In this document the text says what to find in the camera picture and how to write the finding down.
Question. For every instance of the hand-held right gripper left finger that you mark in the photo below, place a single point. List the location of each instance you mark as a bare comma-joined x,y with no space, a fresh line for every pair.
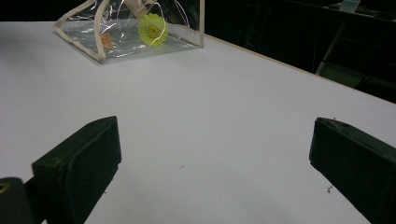
77,174

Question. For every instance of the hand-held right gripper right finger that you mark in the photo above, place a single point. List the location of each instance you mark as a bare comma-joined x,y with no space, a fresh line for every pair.
358,168

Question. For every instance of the transparent bag with beige trim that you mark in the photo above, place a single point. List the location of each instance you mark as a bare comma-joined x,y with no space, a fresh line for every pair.
124,46

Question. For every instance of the yellow shuttlecock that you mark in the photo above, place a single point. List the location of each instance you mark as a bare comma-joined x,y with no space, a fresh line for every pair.
152,31

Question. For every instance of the white-legged desk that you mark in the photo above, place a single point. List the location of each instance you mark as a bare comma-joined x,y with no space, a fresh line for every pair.
330,53

